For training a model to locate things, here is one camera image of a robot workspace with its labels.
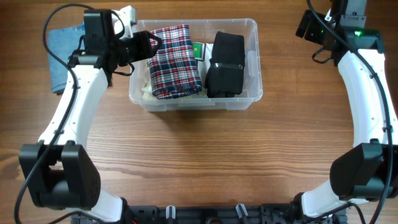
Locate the cream garment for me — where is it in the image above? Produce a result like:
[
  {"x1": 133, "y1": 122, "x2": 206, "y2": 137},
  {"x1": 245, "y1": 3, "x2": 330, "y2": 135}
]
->
[{"x1": 141, "y1": 80, "x2": 156, "y2": 100}]

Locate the red plaid shirt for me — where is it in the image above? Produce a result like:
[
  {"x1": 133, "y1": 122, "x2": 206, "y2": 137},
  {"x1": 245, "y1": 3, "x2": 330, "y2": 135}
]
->
[{"x1": 147, "y1": 24, "x2": 203, "y2": 100}]

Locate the white printed t-shirt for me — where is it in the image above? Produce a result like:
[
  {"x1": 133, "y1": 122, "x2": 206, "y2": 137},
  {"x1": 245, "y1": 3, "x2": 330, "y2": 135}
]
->
[{"x1": 193, "y1": 42, "x2": 213, "y2": 98}]

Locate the blue denim garment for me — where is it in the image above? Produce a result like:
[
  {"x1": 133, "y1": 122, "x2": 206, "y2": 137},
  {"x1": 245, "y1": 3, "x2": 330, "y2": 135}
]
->
[{"x1": 47, "y1": 24, "x2": 85, "y2": 95}]

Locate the black garment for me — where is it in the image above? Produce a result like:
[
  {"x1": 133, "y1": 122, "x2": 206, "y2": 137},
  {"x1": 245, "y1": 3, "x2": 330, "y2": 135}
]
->
[{"x1": 205, "y1": 31, "x2": 246, "y2": 98}]

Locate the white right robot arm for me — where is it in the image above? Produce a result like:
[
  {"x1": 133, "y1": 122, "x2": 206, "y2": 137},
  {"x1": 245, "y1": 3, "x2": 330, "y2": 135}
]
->
[{"x1": 296, "y1": 1, "x2": 397, "y2": 223}]

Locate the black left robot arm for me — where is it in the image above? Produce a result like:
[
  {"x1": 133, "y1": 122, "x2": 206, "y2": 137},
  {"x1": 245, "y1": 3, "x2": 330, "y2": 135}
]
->
[{"x1": 19, "y1": 6, "x2": 158, "y2": 223}]

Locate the clear plastic storage bin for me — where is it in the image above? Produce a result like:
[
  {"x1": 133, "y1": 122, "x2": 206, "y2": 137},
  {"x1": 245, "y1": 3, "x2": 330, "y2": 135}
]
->
[{"x1": 129, "y1": 18, "x2": 263, "y2": 112}]

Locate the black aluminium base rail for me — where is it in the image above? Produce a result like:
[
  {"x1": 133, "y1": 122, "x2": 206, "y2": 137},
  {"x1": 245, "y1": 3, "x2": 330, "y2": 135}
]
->
[{"x1": 70, "y1": 203, "x2": 348, "y2": 224}]

